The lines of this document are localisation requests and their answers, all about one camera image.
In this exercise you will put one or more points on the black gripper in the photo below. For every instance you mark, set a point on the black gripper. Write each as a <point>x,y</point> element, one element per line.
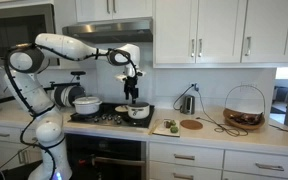
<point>130,88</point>

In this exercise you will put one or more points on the cream round pot lid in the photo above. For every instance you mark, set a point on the cream round pot lid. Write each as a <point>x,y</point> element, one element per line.
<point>121,108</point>

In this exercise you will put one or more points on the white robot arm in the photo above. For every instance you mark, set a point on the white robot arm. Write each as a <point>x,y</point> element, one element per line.
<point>22,64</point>

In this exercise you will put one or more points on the white uncovered pot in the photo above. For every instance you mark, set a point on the white uncovered pot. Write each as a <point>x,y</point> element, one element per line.
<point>138,110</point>

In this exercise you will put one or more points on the black gas stove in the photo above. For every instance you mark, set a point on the black gas stove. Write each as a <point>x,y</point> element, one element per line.
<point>108,116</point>

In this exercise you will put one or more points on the white covered pot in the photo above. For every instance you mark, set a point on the white covered pot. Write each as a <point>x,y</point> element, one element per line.
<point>87,105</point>

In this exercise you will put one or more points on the light cutting board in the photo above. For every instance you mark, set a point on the light cutting board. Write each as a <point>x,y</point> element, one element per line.
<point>162,127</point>

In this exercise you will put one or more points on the green vegetable back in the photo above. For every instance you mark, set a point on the green vegetable back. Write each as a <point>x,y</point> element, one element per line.
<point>172,122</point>

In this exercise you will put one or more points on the green vegetable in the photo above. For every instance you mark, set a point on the green vegetable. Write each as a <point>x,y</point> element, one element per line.
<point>174,129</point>
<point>172,122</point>

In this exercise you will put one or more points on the green vegetable front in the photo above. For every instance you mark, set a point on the green vegetable front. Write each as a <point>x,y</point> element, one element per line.
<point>174,129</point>

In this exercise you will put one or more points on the stainless range hood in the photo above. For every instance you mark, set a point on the stainless range hood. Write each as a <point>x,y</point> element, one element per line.
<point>115,31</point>

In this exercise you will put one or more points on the round cork trivet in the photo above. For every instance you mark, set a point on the round cork trivet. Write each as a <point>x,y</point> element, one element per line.
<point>191,124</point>

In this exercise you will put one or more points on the black built-in oven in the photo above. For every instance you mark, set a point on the black built-in oven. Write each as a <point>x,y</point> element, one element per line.
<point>102,158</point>

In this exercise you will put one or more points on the white upper cabinet right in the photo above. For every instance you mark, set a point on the white upper cabinet right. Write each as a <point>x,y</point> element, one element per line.
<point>220,33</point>

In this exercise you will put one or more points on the white cabinet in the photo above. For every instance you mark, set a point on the white cabinet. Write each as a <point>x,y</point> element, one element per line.
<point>220,33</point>
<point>101,10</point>

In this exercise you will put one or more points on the white upper cabinet middle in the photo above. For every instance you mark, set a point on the white upper cabinet middle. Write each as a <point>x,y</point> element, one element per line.
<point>101,10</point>

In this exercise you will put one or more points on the stainless microwave oven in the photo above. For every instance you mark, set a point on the stainless microwave oven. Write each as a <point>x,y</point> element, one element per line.
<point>20,25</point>

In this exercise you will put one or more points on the white drawer with handle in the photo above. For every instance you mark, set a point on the white drawer with handle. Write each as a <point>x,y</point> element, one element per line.
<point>186,155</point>

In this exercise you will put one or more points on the wooden basket with handle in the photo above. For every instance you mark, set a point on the wooden basket with handle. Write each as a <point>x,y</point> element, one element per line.
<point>243,120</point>

